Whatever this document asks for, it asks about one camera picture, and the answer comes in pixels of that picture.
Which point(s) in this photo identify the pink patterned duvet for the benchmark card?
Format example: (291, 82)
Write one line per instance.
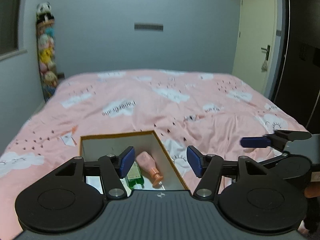
(209, 111)

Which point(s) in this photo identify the cream white door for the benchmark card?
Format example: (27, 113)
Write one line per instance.
(257, 28)

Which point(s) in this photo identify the window frame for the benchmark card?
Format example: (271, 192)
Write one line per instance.
(10, 13)

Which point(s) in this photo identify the person right hand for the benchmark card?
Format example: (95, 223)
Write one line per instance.
(312, 190)

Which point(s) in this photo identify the pink pump bottle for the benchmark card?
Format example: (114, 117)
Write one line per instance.
(148, 164)

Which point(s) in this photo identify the grey wall socket strip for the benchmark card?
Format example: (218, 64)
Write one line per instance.
(148, 27)

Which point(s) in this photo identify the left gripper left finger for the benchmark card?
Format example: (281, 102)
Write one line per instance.
(113, 168)

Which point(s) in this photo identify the plush toy hanging column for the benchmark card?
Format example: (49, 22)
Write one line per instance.
(46, 58)

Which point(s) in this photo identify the green gel bottle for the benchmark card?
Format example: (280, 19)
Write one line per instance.
(134, 178)

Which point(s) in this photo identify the orange cardboard box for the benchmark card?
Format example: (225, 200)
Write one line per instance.
(92, 147)

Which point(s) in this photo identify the small pouch on handle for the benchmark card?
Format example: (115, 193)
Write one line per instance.
(264, 67)

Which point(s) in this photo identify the panda plush toy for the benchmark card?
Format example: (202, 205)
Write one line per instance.
(44, 12)

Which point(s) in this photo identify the black door handle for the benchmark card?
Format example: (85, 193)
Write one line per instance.
(267, 52)

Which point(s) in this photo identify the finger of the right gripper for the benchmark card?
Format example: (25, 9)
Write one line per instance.
(231, 167)
(276, 140)

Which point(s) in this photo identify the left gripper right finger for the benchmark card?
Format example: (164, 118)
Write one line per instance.
(209, 169)

